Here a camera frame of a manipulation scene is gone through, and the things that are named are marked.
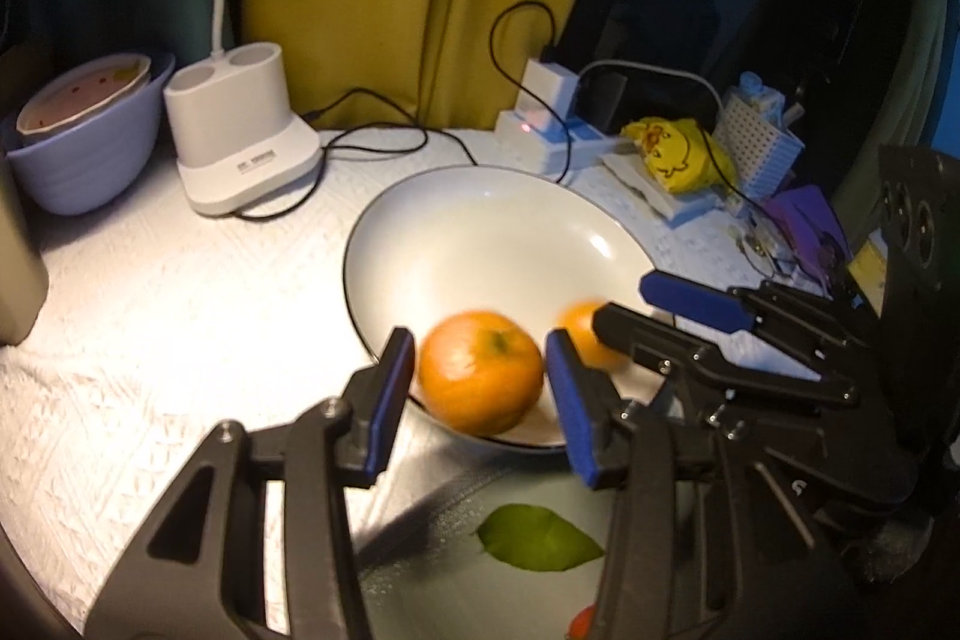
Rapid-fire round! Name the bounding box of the lavender bowl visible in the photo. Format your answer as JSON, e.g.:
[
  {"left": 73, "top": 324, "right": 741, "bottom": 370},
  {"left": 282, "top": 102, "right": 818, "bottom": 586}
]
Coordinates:
[{"left": 2, "top": 52, "right": 176, "bottom": 216}]

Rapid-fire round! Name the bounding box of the purple cloth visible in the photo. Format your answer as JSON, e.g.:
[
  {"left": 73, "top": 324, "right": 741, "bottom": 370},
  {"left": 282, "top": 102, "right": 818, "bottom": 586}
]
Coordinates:
[{"left": 765, "top": 185, "right": 851, "bottom": 273}]

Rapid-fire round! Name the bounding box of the white plastic basket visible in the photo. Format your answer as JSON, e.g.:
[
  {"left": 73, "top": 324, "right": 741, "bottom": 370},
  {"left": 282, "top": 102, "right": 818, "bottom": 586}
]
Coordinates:
[{"left": 715, "top": 88, "right": 804, "bottom": 202}]

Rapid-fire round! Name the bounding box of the round grey placemat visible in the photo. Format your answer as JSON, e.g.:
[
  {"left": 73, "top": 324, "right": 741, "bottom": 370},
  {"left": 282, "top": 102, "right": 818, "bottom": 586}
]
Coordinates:
[{"left": 283, "top": 412, "right": 752, "bottom": 640}]

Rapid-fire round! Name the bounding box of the white cable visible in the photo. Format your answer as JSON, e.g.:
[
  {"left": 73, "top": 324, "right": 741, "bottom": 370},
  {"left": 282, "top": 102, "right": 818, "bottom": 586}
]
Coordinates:
[{"left": 576, "top": 58, "right": 726, "bottom": 125}]

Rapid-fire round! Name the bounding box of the black cable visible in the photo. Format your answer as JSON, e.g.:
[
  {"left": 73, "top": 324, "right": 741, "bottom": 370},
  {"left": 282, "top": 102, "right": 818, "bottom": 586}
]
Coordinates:
[{"left": 231, "top": 0, "right": 576, "bottom": 223}]

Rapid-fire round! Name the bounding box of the white power strip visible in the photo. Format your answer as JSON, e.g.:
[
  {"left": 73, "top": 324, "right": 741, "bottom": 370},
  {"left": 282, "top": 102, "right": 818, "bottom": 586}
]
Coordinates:
[{"left": 494, "top": 110, "right": 633, "bottom": 177}]

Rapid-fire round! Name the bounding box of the white charger plug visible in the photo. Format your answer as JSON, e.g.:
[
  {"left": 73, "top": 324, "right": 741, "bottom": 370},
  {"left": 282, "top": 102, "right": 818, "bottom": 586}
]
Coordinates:
[{"left": 514, "top": 58, "right": 578, "bottom": 131}]

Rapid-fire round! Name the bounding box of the white embossed table cloth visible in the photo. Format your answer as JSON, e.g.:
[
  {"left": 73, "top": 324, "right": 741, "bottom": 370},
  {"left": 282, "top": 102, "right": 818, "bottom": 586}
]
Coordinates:
[{"left": 0, "top": 125, "right": 827, "bottom": 634}]

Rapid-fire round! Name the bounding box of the yellow duck bag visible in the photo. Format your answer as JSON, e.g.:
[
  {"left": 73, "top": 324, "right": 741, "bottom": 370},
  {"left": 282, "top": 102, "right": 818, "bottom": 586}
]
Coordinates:
[{"left": 620, "top": 117, "right": 737, "bottom": 195}]

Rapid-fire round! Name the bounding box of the steel tumbler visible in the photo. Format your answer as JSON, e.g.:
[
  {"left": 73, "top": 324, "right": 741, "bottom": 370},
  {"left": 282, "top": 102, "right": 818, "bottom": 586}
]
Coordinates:
[{"left": 0, "top": 159, "right": 49, "bottom": 346}]

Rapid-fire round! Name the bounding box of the white bowl with dark rim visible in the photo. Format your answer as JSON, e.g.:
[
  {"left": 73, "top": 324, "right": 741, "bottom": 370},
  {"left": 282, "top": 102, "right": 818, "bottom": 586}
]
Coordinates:
[{"left": 341, "top": 164, "right": 680, "bottom": 453}]

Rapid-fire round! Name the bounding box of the green leaf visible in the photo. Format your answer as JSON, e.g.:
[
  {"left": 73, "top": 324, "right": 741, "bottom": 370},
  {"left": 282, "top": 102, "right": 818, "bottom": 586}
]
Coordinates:
[{"left": 475, "top": 503, "right": 605, "bottom": 573}]

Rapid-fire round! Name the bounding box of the red cherry tomato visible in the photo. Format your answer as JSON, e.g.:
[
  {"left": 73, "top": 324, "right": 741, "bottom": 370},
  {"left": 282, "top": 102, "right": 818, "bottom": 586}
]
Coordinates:
[{"left": 565, "top": 604, "right": 596, "bottom": 640}]

